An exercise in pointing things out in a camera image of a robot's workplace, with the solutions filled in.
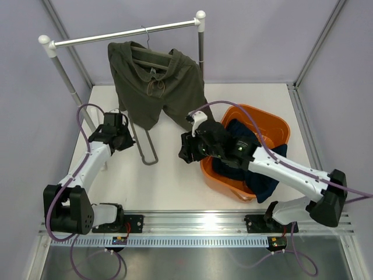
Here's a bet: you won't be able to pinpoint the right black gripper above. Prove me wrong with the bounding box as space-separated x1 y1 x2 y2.
178 130 223 164

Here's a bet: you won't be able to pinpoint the grey hanger with metal hook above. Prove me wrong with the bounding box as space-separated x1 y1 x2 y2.
124 112 159 166

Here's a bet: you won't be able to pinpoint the navy blue shorts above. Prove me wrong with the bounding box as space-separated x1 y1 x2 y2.
212 119 279 204

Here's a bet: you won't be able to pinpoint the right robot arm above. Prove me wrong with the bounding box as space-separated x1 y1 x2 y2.
178 120 347 232

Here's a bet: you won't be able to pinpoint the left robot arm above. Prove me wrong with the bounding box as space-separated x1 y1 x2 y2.
43 113 135 241

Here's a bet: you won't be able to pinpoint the olive green shorts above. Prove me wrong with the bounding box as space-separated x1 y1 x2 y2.
107 41 216 131

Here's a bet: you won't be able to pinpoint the grey hanger under olive shorts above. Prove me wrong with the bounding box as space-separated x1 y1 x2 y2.
131 26 172 71

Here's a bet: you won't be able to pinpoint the white clothes rack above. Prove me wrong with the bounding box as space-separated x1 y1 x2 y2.
38 10 207 173

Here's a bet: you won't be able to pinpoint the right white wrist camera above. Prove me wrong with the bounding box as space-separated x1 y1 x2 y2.
186 111 207 137

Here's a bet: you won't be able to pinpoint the aluminium mounting rail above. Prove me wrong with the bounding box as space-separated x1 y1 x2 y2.
37 211 355 236

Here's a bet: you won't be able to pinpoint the white slotted cable duct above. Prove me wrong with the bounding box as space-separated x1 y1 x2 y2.
51 236 269 248

